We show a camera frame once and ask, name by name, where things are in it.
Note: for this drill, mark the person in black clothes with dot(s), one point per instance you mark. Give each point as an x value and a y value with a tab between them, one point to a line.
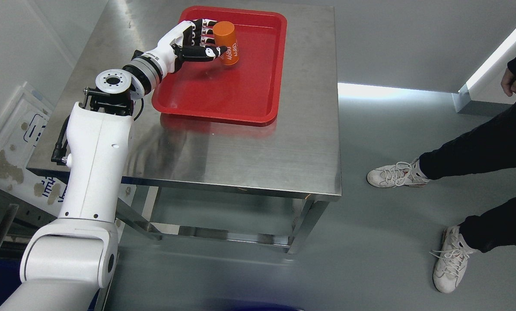
487	148

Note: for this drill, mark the orange cylindrical capacitor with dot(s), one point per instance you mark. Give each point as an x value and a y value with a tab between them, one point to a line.
225	35

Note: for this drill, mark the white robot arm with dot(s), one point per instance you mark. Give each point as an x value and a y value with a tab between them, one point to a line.
73	257

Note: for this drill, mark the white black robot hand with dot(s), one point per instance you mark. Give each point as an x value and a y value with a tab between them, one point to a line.
189	41

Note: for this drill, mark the red plastic tray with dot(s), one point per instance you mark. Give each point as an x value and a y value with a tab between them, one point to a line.
247	93

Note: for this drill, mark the stainless steel table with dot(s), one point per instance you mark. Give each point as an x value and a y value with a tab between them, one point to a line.
267	126

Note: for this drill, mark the white sneaker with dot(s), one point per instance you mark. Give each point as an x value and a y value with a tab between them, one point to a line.
452	260
398	175

